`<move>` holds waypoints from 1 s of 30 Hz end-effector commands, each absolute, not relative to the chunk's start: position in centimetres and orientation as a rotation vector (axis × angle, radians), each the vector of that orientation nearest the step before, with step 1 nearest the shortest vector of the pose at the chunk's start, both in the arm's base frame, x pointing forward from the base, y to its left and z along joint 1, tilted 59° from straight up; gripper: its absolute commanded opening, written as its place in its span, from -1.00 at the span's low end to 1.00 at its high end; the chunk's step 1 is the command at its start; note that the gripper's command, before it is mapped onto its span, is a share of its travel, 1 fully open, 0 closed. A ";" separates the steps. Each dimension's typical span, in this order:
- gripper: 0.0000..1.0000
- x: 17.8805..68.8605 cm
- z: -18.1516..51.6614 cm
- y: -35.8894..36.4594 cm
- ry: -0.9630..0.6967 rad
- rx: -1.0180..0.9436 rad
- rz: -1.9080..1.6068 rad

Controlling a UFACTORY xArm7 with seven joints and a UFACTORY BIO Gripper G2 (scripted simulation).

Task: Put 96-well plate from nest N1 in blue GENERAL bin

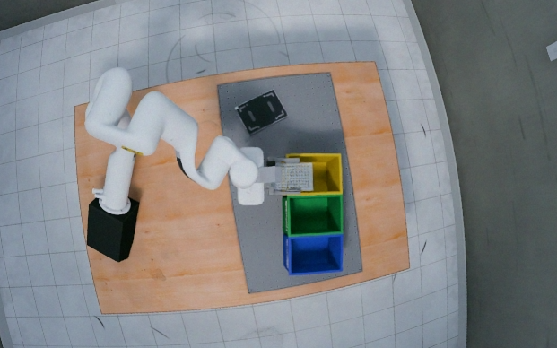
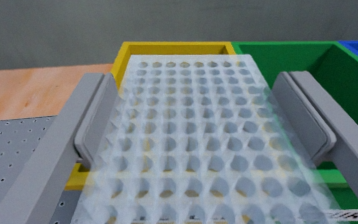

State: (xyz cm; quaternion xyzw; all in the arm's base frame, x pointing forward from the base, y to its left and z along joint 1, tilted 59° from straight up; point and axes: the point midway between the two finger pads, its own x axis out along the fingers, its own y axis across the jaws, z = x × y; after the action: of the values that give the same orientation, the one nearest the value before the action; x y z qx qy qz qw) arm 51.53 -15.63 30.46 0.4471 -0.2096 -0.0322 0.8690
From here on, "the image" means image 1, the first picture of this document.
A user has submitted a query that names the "green returns bin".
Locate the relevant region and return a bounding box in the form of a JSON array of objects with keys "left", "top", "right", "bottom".
[{"left": 282, "top": 194, "right": 343, "bottom": 237}]

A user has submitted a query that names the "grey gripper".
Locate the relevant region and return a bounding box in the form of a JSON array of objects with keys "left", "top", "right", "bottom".
[{"left": 238, "top": 147, "right": 300, "bottom": 204}]

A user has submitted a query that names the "blue open-top bin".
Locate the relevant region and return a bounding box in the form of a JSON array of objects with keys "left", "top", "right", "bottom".
[{"left": 283, "top": 234, "right": 343, "bottom": 275}]

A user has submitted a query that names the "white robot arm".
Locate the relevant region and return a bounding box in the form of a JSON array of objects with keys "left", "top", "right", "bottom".
[{"left": 85, "top": 67, "right": 282, "bottom": 214}]

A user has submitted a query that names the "yellow recycle bin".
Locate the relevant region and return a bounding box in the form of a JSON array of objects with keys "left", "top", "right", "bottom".
[{"left": 282, "top": 153, "right": 343, "bottom": 196}]

